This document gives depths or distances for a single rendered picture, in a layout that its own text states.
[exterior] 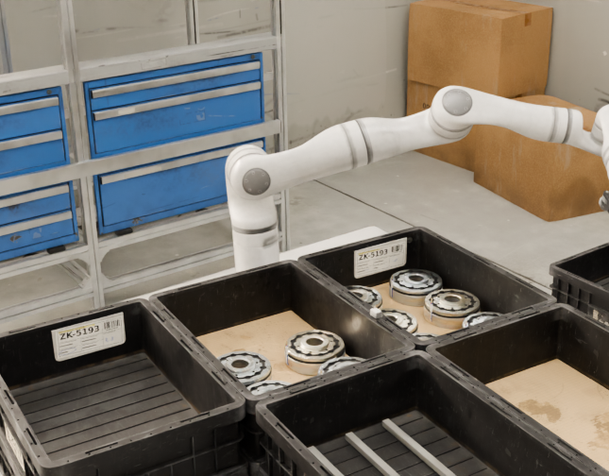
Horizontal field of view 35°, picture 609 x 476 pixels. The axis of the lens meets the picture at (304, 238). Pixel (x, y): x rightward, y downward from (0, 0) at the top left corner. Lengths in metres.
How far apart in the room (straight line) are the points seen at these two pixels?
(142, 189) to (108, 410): 2.06
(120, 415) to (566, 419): 0.70
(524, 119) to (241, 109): 1.92
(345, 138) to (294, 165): 0.11
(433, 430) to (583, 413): 0.24
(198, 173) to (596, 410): 2.36
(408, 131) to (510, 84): 3.01
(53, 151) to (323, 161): 1.68
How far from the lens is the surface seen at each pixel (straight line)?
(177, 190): 3.68
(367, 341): 1.65
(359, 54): 5.14
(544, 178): 4.48
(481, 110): 1.95
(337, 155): 1.90
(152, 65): 3.49
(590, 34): 5.04
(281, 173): 1.88
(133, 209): 3.62
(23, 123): 3.36
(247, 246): 1.95
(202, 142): 3.63
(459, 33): 5.00
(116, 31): 4.39
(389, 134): 1.94
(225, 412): 1.40
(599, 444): 1.55
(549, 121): 1.99
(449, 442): 1.52
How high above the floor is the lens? 1.70
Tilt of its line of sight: 23 degrees down
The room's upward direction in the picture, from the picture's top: 1 degrees counter-clockwise
